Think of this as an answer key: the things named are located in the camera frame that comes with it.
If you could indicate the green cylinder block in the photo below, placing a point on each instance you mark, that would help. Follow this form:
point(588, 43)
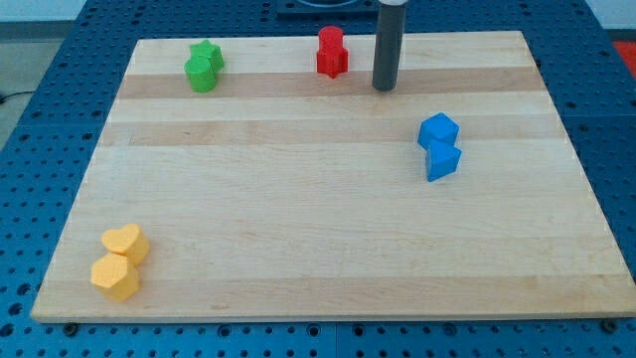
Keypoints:
point(200, 74)

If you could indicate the yellow hexagon block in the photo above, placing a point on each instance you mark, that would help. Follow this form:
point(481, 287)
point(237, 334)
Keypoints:
point(115, 277)

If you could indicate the wooden board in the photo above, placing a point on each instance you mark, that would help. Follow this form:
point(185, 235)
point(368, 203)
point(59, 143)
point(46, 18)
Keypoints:
point(285, 195)

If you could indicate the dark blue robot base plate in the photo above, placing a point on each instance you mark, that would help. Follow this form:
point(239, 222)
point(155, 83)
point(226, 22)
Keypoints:
point(329, 8)

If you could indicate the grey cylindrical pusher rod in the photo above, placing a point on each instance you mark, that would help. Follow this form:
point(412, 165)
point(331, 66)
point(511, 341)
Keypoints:
point(390, 30)

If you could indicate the blue triangular block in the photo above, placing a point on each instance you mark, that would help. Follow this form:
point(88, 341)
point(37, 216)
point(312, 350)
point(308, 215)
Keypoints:
point(441, 159)

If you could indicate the yellow heart block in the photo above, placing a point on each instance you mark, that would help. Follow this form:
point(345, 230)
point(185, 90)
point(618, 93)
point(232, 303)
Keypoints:
point(128, 241)

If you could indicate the green star block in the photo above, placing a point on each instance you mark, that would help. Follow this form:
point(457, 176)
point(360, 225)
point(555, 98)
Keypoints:
point(210, 51)

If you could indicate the red star block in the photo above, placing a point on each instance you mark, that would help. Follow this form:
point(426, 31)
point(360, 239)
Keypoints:
point(332, 62)

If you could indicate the red cylinder block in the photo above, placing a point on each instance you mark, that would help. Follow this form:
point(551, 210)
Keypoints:
point(331, 39)

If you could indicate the blue cube block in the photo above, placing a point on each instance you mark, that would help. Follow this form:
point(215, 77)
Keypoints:
point(439, 127)

